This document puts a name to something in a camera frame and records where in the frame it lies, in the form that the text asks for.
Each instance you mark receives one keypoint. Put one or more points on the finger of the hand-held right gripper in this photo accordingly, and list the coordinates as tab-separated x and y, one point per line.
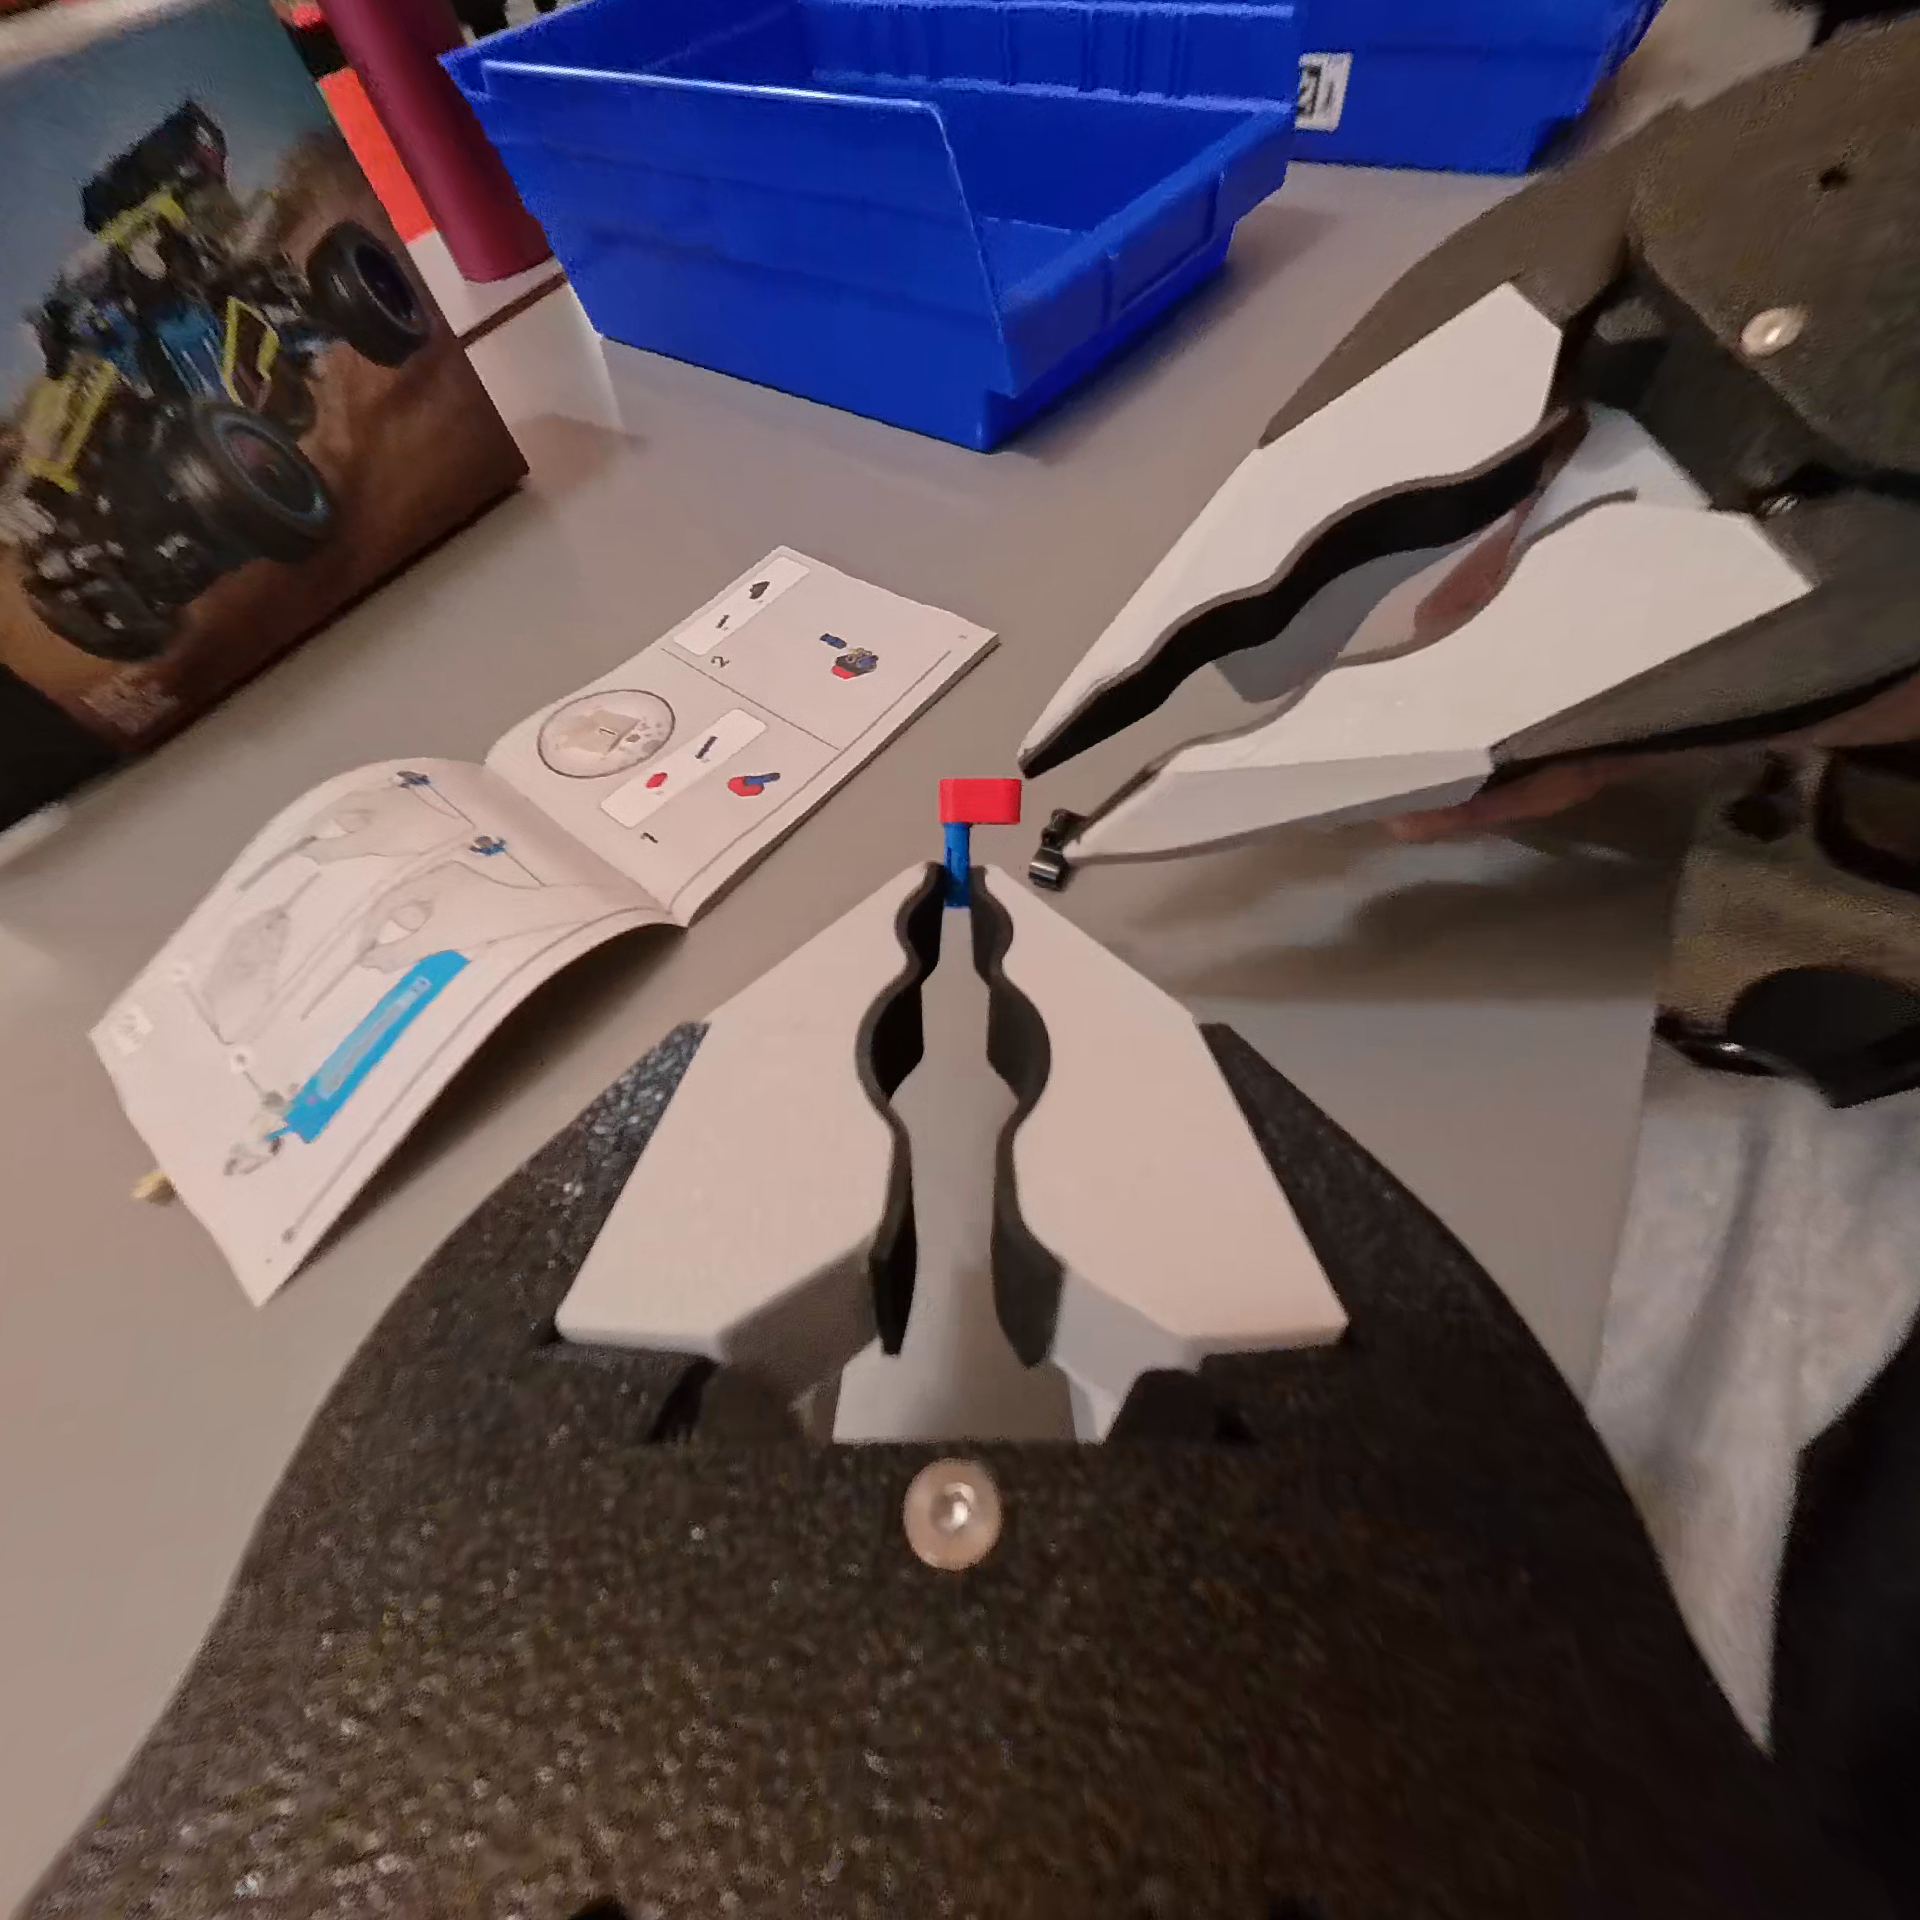
1351	480
1502	673

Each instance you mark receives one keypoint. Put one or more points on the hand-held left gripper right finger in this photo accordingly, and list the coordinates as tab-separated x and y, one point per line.
1171	1185

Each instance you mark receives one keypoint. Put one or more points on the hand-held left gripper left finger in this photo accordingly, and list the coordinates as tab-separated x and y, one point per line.
718	1185

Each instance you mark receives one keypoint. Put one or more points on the black lego connector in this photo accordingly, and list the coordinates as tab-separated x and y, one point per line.
1053	856

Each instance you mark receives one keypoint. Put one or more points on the long blue lego pin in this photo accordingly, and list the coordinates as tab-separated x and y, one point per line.
956	862

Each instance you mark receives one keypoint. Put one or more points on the red lego connector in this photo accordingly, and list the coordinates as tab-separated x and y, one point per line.
978	799

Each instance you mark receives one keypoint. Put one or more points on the lego set box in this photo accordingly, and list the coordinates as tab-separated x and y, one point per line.
225	377

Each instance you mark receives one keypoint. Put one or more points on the person's right hand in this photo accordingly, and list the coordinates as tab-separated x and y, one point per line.
1561	802

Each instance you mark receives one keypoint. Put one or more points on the blue storage bin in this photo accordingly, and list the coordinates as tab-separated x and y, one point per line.
841	298
1469	91

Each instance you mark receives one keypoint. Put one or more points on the open instruction booklet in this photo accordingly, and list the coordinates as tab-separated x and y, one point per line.
376	930

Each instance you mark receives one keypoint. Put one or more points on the maroon cylinder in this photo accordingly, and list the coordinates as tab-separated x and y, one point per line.
435	132

